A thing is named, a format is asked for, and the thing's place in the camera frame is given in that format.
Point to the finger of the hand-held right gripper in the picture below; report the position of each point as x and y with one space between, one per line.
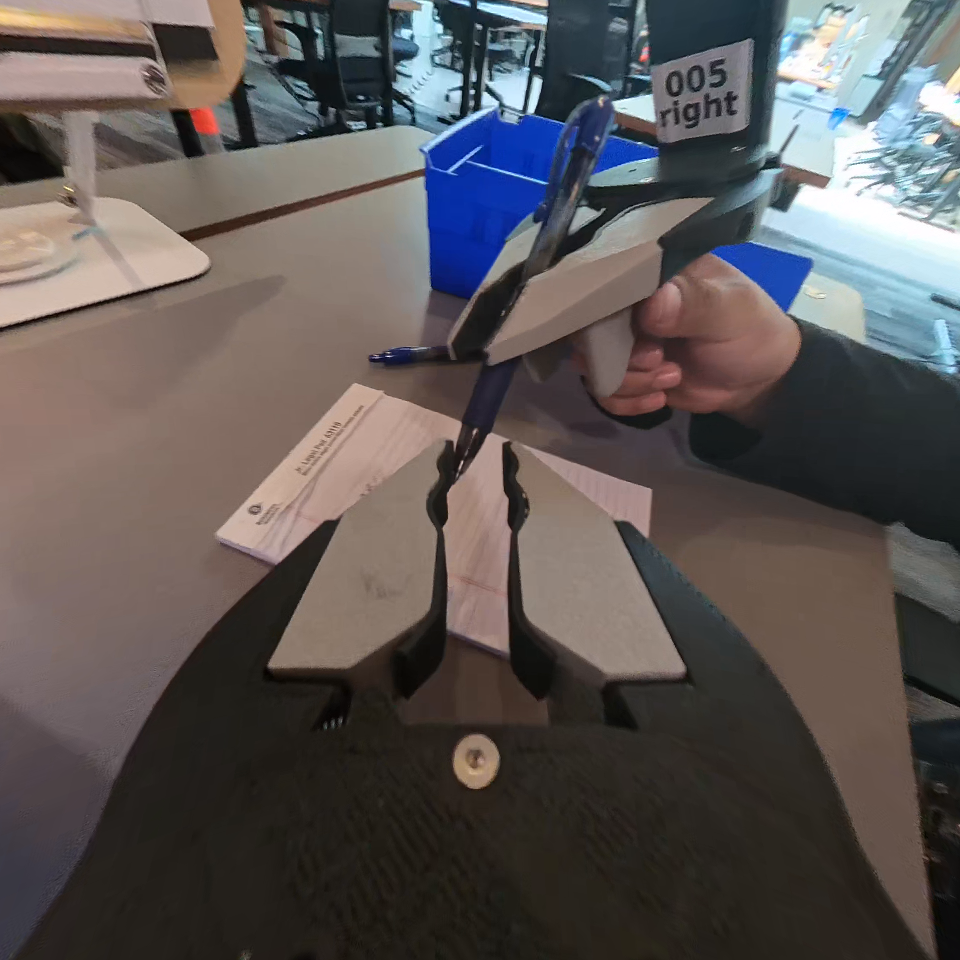
489 289
592 285

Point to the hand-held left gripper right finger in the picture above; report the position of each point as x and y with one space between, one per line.
585 585

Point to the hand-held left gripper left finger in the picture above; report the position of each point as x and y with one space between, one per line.
360 577

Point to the blue pen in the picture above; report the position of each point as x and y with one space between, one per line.
405 354
495 386

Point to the white lined notepad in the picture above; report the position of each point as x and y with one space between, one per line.
360 465

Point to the person's right forearm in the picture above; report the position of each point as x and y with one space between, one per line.
862 427

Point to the person's right hand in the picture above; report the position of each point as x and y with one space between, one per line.
720 337

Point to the blue plastic bin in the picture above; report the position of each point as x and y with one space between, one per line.
469 202

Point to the black office chair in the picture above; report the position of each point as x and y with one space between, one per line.
585 45
367 52

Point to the blue flat panel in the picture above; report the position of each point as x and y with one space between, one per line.
765 274

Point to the white desk stand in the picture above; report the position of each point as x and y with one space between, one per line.
135 255

